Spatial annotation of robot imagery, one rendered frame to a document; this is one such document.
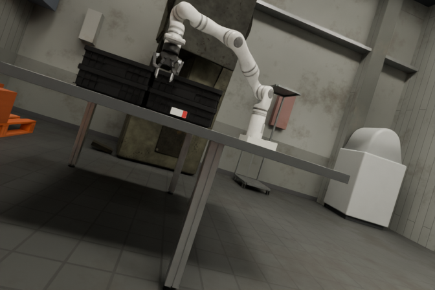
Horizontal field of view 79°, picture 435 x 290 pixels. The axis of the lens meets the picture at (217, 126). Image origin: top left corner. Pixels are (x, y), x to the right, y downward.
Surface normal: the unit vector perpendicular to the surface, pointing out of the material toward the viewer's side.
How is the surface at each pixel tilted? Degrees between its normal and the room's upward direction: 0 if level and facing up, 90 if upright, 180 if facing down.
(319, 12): 90
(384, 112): 90
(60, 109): 90
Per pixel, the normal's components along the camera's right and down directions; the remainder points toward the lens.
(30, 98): 0.17, 0.04
